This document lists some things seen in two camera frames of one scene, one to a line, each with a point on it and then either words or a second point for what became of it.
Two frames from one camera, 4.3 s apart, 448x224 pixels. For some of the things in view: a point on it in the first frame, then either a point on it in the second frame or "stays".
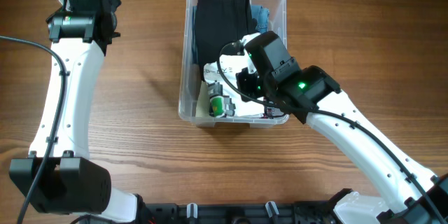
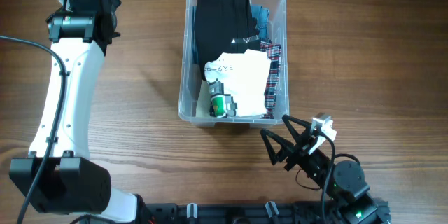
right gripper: [243, 78] -> [303, 142]
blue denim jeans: [261, 17] stays
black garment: [221, 20] stays
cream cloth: [202, 109] stays
